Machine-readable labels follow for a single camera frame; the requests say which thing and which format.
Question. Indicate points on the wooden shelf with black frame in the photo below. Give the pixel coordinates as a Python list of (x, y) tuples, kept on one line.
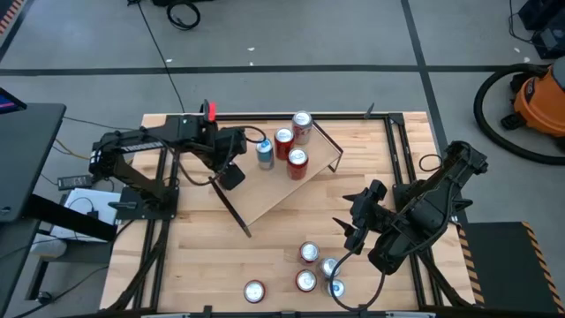
[(273, 190)]

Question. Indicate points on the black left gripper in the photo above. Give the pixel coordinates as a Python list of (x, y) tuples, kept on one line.
[(231, 176)]

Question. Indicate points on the blue and silver soda can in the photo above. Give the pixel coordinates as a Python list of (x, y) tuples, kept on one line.
[(265, 154)]

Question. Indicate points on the black power adapter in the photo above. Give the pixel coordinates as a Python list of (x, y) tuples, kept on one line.
[(75, 182)]

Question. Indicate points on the black desk bar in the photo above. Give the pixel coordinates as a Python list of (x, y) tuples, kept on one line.
[(70, 218)]

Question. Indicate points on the black desk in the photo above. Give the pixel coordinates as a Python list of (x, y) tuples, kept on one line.
[(26, 154)]

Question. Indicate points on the black aluminium table frame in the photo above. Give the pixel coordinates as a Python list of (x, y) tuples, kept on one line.
[(335, 117)]

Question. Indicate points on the silver and red soda can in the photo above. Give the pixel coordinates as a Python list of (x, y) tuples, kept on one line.
[(302, 128)]

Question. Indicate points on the strawberry soda can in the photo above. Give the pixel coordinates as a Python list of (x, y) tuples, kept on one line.
[(336, 288), (254, 291)]

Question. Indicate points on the red clamp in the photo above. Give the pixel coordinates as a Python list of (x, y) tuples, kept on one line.
[(212, 111)]

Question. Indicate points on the tablet screen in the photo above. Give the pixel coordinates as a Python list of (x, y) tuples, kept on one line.
[(9, 102)]

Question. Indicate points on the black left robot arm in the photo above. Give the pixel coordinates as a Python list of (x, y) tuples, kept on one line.
[(132, 148)]

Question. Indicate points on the orange shop vacuum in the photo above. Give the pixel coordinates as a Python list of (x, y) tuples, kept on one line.
[(540, 101), (481, 128)]

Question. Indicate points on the black clamp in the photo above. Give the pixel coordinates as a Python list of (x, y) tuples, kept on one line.
[(369, 111)]

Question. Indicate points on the black equipment case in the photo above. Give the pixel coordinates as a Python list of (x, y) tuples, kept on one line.
[(547, 26)]

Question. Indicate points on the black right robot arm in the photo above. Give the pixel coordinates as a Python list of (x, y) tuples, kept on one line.
[(424, 212)]

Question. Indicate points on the white box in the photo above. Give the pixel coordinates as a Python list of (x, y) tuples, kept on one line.
[(79, 207)]

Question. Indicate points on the red zero sugar cola can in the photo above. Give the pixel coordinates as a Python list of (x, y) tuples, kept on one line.
[(306, 280)]

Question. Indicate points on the black mat with orange stripes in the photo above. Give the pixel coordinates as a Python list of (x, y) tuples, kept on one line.
[(6, 20)]

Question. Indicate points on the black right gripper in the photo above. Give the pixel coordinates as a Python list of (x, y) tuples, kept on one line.
[(371, 212)]

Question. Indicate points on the black mat with hazard stripes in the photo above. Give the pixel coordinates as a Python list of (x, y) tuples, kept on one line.
[(507, 265)]

